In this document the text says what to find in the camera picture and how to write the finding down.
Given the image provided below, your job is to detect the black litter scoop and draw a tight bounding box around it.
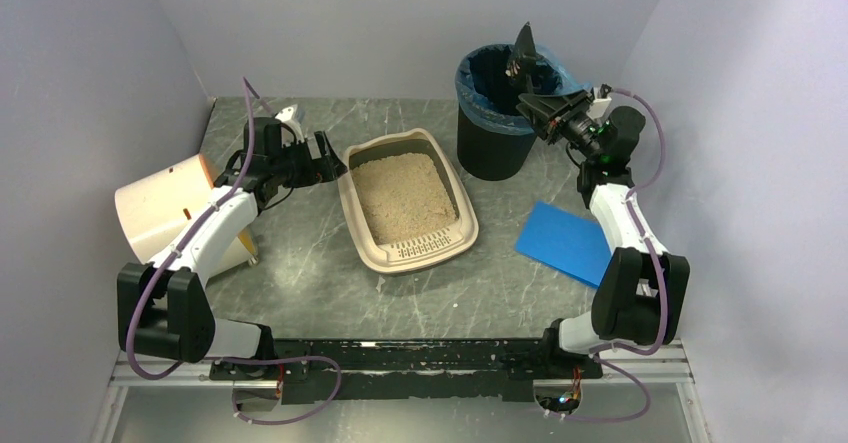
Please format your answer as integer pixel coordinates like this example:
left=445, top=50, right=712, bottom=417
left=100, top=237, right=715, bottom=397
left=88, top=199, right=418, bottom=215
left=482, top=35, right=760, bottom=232
left=505, top=22, right=539, bottom=94

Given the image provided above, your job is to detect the beige litter box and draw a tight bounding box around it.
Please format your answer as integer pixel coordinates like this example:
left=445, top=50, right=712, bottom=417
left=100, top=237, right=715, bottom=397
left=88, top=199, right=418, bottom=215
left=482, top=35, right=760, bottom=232
left=338, top=128, right=479, bottom=275

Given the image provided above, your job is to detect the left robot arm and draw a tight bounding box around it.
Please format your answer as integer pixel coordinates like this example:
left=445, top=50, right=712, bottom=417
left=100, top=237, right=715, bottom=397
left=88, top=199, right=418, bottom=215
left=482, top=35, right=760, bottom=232
left=117, top=117, right=347, bottom=364

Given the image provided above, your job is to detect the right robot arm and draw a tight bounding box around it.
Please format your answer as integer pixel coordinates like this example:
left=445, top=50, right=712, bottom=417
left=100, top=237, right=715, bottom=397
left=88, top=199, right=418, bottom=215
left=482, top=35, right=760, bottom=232
left=517, top=85, right=690, bottom=355

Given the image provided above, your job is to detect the cat litter pile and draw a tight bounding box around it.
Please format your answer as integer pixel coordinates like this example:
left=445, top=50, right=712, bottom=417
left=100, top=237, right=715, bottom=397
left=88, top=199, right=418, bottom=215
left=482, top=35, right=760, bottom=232
left=352, top=153, right=458, bottom=244

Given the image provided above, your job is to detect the blue plastic bin liner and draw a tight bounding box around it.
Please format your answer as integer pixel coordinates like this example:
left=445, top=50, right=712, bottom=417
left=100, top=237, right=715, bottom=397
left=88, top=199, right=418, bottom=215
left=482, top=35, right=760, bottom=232
left=454, top=43, right=592, bottom=136

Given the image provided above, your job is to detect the black trash bin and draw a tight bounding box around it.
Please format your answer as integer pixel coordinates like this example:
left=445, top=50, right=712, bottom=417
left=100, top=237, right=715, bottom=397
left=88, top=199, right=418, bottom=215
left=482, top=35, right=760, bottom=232
left=456, top=111, right=537, bottom=181

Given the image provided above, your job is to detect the blue sheet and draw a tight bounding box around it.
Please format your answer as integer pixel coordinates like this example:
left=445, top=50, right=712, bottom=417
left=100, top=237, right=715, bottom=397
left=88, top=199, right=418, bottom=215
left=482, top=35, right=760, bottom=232
left=514, top=201, right=611, bottom=289

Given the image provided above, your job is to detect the beige cylindrical container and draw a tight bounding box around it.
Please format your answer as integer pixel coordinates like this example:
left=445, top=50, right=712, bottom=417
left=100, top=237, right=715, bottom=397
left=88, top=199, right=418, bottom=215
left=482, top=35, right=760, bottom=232
left=114, top=154, right=259, bottom=284

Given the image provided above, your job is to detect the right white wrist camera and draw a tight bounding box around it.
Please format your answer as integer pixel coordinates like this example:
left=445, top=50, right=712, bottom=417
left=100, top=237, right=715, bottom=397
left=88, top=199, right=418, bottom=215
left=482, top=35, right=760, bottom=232
left=587, top=84, right=613, bottom=120

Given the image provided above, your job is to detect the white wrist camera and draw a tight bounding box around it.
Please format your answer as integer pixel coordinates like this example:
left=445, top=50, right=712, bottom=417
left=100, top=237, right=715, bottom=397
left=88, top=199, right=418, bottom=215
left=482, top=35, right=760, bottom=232
left=274, top=104, right=306, bottom=144
left=587, top=84, right=613, bottom=120

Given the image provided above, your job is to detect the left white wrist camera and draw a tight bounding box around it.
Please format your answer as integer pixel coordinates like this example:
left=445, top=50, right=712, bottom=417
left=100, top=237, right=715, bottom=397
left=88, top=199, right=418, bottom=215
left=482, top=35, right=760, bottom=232
left=274, top=104, right=306, bottom=144

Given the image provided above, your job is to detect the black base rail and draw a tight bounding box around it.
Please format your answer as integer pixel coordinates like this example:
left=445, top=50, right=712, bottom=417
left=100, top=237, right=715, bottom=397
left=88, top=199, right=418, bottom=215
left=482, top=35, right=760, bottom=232
left=209, top=334, right=603, bottom=404

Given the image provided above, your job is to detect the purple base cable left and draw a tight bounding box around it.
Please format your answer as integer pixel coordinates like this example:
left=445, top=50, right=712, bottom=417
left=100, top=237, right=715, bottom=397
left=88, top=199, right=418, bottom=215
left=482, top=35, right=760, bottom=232
left=230, top=360, right=343, bottom=427

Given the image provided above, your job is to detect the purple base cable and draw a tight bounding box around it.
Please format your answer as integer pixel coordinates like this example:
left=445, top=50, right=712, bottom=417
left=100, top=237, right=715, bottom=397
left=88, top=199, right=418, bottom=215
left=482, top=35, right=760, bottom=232
left=230, top=360, right=343, bottom=427
left=543, top=353, right=653, bottom=424

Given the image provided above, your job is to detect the aluminium frame rail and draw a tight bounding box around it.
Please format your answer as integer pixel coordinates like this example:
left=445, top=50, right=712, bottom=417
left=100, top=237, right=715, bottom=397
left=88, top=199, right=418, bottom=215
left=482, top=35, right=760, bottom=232
left=125, top=319, right=665, bottom=419

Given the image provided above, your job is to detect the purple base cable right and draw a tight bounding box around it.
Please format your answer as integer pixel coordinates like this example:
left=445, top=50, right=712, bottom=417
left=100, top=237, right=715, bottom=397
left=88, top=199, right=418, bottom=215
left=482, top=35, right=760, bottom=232
left=543, top=353, right=653, bottom=424

